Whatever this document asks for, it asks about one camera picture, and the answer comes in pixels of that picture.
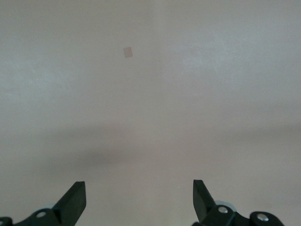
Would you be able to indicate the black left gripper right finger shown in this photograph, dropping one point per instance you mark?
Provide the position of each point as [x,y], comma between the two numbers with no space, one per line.
[211,217]

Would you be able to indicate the small brown tape patch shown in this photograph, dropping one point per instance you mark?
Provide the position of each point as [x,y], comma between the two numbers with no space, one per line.
[128,52]

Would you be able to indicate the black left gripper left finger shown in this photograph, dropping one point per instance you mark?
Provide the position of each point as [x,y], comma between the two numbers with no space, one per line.
[61,216]

